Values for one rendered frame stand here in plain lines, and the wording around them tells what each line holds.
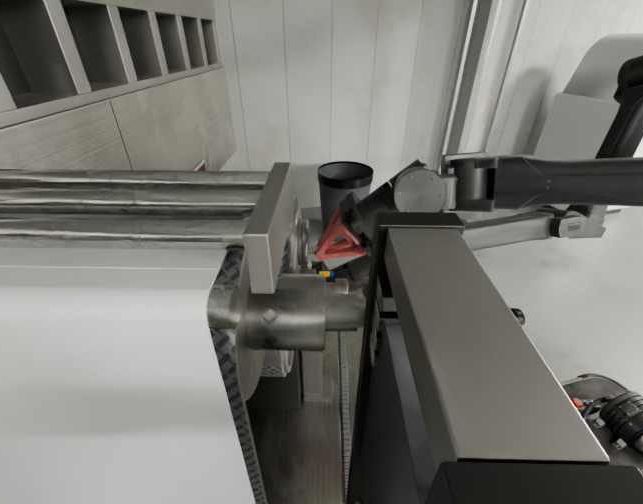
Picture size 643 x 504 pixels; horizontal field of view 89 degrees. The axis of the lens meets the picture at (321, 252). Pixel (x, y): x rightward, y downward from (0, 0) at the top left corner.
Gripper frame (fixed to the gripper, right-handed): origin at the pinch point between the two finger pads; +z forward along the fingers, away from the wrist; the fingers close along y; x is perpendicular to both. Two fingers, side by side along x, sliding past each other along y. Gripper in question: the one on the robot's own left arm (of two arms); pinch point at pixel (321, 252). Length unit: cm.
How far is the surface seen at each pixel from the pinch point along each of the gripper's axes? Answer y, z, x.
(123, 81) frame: 27, 15, 41
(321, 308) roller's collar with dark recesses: -25.1, -7.2, 8.5
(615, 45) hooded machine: 283, -207, -141
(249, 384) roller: -27.3, 1.1, 7.5
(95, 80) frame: 27, 19, 45
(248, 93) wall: 263, 53, 33
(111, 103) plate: 18.5, 15.9, 38.1
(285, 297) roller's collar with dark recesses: -24.4, -5.4, 10.6
